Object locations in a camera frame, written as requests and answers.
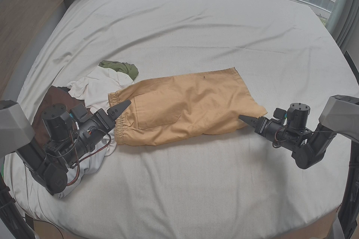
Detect cream white garment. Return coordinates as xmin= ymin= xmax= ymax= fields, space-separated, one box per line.
xmin=67 ymin=67 xmax=135 ymax=157

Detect tan shorts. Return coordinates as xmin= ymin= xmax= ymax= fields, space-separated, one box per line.
xmin=108 ymin=67 xmax=267 ymax=146

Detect dark brown garment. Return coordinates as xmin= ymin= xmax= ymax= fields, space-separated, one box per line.
xmin=32 ymin=86 xmax=93 ymax=143

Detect bed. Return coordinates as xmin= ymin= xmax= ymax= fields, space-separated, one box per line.
xmin=0 ymin=0 xmax=359 ymax=239

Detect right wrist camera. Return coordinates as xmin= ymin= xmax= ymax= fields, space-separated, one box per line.
xmin=273 ymin=108 xmax=288 ymax=123

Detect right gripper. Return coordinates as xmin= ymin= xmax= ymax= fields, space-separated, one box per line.
xmin=254 ymin=117 xmax=287 ymax=140

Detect olive green garment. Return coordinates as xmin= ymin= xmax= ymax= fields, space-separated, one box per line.
xmin=99 ymin=60 xmax=139 ymax=82

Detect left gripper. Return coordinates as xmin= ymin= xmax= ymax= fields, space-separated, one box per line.
xmin=78 ymin=109 xmax=116 ymax=150

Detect pale grey garment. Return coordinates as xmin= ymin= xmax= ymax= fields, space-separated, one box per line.
xmin=56 ymin=145 xmax=108 ymax=199

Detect grey-green curtain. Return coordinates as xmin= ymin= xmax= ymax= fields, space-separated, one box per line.
xmin=325 ymin=0 xmax=359 ymax=49

